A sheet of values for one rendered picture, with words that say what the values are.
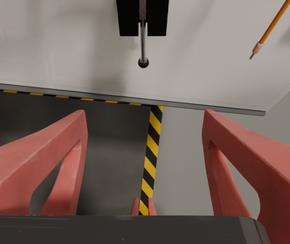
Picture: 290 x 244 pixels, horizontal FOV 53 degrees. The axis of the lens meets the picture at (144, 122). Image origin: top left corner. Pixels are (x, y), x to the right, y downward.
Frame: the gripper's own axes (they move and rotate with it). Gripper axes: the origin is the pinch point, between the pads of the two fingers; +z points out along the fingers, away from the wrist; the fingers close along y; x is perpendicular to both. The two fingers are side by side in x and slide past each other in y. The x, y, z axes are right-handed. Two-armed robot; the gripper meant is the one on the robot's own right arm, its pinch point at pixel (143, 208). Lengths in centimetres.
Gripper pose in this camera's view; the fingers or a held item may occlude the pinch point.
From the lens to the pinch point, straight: 28.5
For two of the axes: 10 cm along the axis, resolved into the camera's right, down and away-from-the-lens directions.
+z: -0.1, -7.8, 6.3
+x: 0.0, 6.3, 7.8
